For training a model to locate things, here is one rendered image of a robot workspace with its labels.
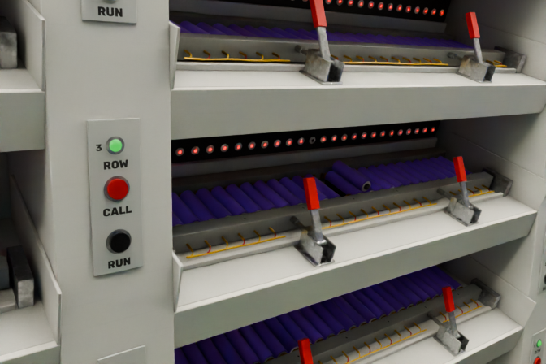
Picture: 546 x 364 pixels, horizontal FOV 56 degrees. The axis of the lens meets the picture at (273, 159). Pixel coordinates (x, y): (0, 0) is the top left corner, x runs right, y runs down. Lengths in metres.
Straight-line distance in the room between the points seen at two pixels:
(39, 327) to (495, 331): 0.68
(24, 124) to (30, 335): 0.17
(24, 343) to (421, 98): 0.47
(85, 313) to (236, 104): 0.21
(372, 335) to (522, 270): 0.29
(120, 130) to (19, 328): 0.18
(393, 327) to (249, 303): 0.33
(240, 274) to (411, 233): 0.25
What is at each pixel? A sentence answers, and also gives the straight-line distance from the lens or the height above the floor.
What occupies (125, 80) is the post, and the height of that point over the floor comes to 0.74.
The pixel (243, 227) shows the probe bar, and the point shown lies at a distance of 0.57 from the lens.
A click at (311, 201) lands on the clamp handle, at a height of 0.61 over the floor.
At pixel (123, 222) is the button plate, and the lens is 0.43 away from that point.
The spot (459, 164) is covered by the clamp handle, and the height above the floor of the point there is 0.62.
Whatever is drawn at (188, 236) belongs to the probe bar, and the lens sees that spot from 0.54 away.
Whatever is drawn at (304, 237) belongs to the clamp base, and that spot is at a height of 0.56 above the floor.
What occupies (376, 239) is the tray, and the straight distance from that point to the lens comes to 0.65.
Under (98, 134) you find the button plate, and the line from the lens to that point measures 0.41.
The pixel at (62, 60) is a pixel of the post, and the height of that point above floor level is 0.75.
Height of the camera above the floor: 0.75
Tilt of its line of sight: 11 degrees down
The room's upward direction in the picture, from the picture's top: 1 degrees clockwise
